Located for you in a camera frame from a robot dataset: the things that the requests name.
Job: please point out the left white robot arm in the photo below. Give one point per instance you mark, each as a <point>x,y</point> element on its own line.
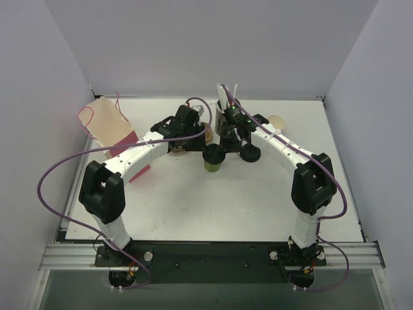
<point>102,191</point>

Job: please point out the aluminium frame rail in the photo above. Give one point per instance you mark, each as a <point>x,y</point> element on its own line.
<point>85,256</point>

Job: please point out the brown cardboard cup carrier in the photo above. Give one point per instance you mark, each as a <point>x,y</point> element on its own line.
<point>180,148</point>

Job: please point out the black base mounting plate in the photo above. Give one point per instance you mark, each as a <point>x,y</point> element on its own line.
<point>210,263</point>

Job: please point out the brown paper takeout bag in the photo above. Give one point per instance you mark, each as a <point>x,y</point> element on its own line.
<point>106,124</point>

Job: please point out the grey cylindrical straw holder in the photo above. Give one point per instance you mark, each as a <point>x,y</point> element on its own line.
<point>219,118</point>

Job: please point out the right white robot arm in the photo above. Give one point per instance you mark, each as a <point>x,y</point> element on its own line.
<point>312,187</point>

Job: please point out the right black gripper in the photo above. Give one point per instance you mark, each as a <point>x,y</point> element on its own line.
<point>230,136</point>

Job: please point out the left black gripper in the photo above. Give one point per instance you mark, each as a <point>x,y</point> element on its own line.
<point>189,142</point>

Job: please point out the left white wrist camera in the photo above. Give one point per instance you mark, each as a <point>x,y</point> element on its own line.
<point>199,109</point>

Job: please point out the black plastic cup lid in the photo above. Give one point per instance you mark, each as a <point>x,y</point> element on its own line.
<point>214,154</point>
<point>250,153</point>

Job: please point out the green paper coffee cup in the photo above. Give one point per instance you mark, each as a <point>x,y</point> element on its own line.
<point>212,167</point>
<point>277,122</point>

